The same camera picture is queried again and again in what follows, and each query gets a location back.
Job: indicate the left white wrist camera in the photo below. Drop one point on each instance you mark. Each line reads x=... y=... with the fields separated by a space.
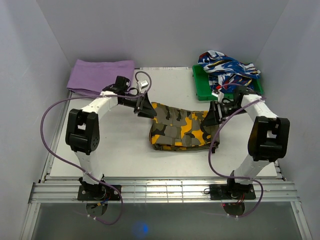
x=142 y=84

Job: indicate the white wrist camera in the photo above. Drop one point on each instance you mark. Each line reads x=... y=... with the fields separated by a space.
x=218 y=94
x=142 y=84

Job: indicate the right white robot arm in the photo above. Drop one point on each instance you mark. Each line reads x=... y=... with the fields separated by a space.
x=268 y=140

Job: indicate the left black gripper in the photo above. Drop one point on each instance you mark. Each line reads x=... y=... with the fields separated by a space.
x=144 y=108

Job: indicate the folded purple trousers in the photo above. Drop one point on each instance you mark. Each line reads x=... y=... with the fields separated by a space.
x=90 y=78

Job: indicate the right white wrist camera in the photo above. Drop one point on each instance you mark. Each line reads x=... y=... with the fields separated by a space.
x=218 y=94

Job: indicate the camouflage cargo trousers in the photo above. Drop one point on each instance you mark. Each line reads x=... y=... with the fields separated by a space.
x=180 y=130

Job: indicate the blue white patterned garment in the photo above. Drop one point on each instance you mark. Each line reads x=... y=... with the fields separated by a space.
x=226 y=73

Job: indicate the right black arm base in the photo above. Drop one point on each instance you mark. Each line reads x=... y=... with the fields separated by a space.
x=226 y=192

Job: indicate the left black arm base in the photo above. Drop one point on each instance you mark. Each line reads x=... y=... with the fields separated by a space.
x=108 y=194

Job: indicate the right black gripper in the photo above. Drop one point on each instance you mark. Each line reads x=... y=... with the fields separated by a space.
x=215 y=114

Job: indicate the green plastic bin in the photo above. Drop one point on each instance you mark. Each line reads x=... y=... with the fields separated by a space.
x=203 y=89

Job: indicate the aluminium front rail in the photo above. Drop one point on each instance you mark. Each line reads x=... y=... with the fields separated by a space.
x=161 y=190

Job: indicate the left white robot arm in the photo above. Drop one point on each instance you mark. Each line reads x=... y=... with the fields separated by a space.
x=83 y=128

